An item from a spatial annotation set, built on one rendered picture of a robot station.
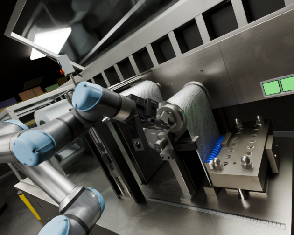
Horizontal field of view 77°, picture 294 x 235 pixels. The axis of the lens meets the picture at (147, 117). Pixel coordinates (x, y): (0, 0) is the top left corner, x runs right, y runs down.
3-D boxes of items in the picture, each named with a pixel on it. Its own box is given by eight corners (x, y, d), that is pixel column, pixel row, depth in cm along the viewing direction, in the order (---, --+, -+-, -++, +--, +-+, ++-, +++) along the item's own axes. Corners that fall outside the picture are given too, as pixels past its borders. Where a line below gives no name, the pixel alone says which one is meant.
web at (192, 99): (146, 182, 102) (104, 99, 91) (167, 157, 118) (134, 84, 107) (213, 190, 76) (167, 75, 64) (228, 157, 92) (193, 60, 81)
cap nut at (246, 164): (240, 170, 61) (236, 159, 60) (242, 163, 64) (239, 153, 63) (252, 171, 59) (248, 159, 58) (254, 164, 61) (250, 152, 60)
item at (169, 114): (171, 111, 67) (178, 129, 69) (174, 109, 68) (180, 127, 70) (156, 113, 72) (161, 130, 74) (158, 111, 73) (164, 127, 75)
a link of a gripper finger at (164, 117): (176, 114, 69) (158, 107, 63) (175, 129, 68) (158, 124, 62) (169, 115, 71) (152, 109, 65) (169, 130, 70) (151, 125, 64)
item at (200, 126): (203, 167, 73) (186, 126, 69) (220, 137, 90) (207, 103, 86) (204, 167, 73) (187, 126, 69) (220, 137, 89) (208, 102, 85)
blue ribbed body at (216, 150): (206, 168, 74) (203, 161, 73) (221, 140, 89) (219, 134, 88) (214, 169, 71) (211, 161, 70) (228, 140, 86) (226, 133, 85)
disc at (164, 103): (162, 137, 78) (148, 106, 75) (162, 136, 79) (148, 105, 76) (192, 133, 68) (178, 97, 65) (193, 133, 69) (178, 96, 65)
